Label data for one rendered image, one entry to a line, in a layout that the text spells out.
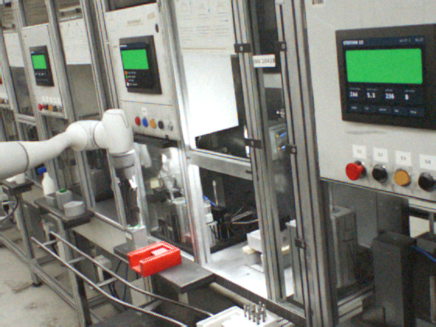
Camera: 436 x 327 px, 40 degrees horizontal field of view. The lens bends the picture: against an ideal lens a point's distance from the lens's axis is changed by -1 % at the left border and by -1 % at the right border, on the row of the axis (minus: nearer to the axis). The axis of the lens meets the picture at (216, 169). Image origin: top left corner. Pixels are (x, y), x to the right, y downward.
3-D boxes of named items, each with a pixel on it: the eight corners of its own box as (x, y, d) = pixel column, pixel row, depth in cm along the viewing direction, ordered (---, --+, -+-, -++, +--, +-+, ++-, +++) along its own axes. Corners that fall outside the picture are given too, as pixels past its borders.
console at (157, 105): (117, 131, 235) (98, 13, 223) (179, 117, 250) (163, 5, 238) (171, 142, 201) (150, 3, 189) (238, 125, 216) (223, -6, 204)
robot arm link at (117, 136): (141, 146, 221) (114, 146, 228) (135, 106, 217) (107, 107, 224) (122, 154, 213) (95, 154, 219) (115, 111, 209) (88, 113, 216)
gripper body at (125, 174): (138, 164, 220) (142, 188, 222) (128, 161, 227) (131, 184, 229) (119, 169, 216) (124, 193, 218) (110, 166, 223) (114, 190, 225)
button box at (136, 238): (128, 254, 232) (122, 226, 229) (145, 247, 236) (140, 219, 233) (136, 259, 225) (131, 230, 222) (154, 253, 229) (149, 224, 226)
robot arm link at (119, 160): (127, 146, 226) (129, 161, 227) (105, 152, 221) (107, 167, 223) (138, 149, 218) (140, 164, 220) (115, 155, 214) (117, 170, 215)
